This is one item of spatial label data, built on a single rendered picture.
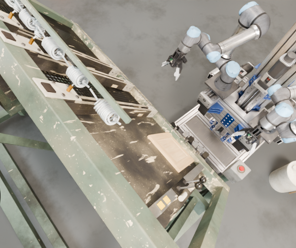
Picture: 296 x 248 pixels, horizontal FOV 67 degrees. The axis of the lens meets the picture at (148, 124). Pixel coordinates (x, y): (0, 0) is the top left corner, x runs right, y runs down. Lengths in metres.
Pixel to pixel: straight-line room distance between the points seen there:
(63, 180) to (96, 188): 1.98
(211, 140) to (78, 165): 2.12
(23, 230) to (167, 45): 2.98
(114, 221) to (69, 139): 0.30
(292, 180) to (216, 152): 0.81
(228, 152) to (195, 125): 0.48
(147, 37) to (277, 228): 3.07
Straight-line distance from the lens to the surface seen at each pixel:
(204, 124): 2.79
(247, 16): 1.74
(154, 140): 1.49
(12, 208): 1.98
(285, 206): 3.18
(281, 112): 1.30
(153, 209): 0.96
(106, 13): 4.13
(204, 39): 1.55
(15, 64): 1.01
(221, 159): 2.70
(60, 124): 0.82
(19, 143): 1.36
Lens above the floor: 2.59
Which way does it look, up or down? 64 degrees down
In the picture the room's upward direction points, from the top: 12 degrees clockwise
